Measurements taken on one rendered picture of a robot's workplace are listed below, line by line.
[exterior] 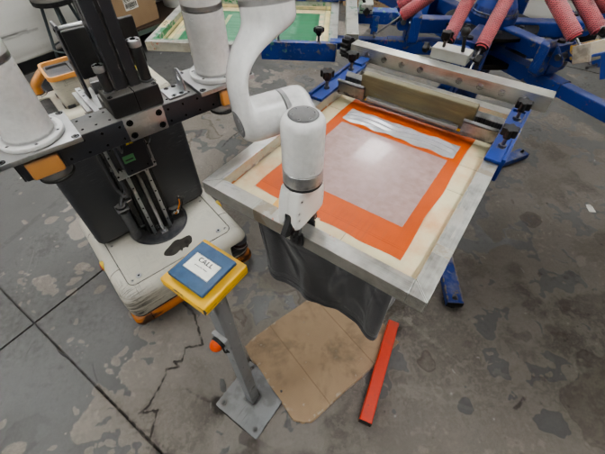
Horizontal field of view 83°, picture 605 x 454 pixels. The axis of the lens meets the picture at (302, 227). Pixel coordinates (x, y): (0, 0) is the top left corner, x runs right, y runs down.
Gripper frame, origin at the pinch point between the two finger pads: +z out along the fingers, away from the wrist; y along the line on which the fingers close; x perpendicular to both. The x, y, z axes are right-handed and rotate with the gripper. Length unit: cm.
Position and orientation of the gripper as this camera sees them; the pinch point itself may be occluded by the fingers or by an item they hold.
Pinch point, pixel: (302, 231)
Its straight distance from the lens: 76.0
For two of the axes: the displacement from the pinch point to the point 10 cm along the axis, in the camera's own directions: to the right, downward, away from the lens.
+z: 0.0, 6.5, 7.6
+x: 8.2, 4.4, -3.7
